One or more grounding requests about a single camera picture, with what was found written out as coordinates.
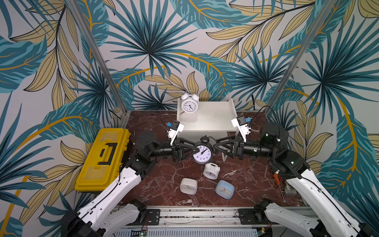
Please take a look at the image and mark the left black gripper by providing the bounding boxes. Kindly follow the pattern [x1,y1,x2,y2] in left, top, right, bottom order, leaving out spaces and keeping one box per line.
[148,137,199,162]

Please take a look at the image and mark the black twin-bell alarm clock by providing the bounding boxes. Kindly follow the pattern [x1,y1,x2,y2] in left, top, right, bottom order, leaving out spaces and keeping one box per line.
[192,135,214,165]

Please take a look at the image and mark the white matte twin-bell alarm clock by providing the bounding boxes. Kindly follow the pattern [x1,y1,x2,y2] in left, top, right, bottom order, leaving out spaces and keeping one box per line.
[203,163,221,180]

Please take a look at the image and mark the white chrome twin-bell alarm clock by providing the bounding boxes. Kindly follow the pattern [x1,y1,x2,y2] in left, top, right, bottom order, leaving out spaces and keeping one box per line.
[181,90,200,113]

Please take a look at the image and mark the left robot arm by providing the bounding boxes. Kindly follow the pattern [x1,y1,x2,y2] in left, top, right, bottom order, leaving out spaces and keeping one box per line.
[61,131,199,237]

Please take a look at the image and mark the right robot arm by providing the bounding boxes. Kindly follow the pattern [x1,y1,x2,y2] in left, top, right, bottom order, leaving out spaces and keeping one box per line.
[213,119,373,237]

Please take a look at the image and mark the white two-tier shelf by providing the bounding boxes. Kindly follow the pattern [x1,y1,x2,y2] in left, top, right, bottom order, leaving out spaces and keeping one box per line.
[177,99,237,146]

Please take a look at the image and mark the white square alarm clock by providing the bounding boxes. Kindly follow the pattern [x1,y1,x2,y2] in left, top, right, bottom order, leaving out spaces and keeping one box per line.
[180,178,197,195]

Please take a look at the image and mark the light blue square alarm clock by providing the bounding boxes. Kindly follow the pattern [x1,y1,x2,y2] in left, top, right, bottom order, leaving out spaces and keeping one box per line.
[215,180,235,199]

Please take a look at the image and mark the yellow plastic toolbox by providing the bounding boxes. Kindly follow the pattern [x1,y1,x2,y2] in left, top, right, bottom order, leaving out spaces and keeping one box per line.
[75,128,131,192]

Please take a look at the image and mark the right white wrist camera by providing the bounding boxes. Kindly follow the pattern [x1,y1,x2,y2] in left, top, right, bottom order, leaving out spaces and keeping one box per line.
[231,116,252,142]

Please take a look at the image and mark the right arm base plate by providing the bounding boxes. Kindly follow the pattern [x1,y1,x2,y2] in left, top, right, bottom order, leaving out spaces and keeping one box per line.
[237,208,273,226]

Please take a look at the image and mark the aluminium mounting rail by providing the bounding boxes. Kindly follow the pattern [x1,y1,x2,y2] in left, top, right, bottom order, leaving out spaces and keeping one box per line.
[113,206,298,237]

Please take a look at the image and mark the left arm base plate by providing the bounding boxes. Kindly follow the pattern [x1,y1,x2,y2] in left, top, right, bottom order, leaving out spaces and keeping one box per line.
[128,209,160,226]

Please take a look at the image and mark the left aluminium frame post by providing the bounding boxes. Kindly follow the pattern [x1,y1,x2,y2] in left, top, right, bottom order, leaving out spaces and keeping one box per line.
[67,0,127,114]

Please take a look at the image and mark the aluminium frame post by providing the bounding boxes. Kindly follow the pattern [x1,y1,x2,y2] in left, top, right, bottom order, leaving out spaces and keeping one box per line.
[267,0,337,109]
[67,0,127,114]

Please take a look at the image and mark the right aluminium frame post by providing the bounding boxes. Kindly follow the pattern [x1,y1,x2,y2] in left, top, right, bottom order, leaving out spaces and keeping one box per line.
[267,0,337,109]

